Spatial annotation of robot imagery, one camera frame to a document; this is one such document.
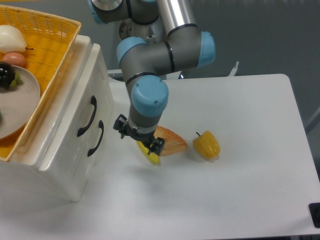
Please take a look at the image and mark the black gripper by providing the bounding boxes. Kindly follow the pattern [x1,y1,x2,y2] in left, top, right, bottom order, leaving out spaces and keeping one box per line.
[113,114,165,155]

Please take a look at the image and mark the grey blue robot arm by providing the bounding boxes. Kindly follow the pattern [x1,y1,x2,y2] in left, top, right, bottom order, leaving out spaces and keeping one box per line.
[88,0,216,155]

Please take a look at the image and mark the white drawer cabinet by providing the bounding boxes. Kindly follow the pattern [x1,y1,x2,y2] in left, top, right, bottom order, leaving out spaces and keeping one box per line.
[0,34,94,203]

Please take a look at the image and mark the yellow banana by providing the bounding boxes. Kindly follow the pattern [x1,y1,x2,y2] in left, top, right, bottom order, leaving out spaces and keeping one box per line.
[137,141,160,165]

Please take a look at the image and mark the brown pastry turnover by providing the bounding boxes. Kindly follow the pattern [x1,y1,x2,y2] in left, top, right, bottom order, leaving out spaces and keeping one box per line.
[154,125,188,156]

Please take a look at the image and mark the yellow bell pepper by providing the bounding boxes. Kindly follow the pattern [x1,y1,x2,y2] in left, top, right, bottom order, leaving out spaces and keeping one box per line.
[192,130,221,160]

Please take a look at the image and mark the grey round plate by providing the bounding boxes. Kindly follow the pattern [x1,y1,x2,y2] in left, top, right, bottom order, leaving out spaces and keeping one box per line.
[0,66,41,139]

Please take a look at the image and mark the yellow woven basket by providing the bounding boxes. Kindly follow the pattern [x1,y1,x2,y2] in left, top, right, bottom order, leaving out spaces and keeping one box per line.
[0,4,82,162]

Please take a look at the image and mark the dark grape bunch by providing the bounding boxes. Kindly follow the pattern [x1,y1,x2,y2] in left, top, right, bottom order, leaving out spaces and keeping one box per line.
[0,61,16,88]

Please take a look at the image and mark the pink peach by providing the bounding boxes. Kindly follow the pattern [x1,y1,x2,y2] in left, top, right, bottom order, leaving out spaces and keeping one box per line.
[1,52,27,68]

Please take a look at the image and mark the white pear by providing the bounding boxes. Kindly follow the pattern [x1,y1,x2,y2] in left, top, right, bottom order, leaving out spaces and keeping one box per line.
[0,25,27,54]

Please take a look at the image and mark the black object at table edge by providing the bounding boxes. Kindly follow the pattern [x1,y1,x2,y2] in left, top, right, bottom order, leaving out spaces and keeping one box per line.
[308,202,320,229]

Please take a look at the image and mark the black lower drawer handle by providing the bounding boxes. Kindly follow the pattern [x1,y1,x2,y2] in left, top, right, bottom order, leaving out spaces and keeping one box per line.
[87,120,105,157]

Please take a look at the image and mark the black drawer handle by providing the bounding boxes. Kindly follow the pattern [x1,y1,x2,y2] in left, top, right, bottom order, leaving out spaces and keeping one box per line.
[87,120,105,157]
[76,95,98,137]

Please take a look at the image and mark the black top drawer handle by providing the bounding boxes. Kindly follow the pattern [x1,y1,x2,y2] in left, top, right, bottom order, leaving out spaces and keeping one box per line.
[76,95,98,137]

